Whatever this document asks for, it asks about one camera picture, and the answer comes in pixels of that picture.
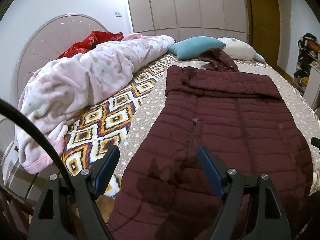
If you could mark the maroon quilted puffer coat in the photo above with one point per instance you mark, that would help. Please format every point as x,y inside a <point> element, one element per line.
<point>243,120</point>

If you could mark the red patterned fabric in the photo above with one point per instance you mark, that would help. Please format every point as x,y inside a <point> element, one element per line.
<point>90,42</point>

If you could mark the round beige headboard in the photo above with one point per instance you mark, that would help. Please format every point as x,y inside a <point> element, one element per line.
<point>50,41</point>

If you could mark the glossy white wardrobe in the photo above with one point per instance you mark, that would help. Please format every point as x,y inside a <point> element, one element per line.
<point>183,19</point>

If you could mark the teal pillow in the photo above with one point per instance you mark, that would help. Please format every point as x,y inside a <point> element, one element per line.
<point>191,48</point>

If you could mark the beige dotted quilt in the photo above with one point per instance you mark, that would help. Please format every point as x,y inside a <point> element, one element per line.
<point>143,119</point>

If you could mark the geometric patterned bed sheet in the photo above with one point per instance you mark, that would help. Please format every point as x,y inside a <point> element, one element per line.
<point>109,121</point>

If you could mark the brown wooden door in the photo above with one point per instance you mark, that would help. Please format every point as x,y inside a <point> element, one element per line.
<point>265,32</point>

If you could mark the pink floral blanket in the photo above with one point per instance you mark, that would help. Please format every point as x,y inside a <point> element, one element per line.
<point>57,94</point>

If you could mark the cluttered white shelf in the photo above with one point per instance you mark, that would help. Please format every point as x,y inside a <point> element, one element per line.
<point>306,76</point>

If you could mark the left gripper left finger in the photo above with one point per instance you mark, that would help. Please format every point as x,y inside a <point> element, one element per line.
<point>52,218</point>

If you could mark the white plush pillow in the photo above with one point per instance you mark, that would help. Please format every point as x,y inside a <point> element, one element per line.
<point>239,50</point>

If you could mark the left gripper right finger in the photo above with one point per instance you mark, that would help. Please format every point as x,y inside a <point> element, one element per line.
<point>265,216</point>

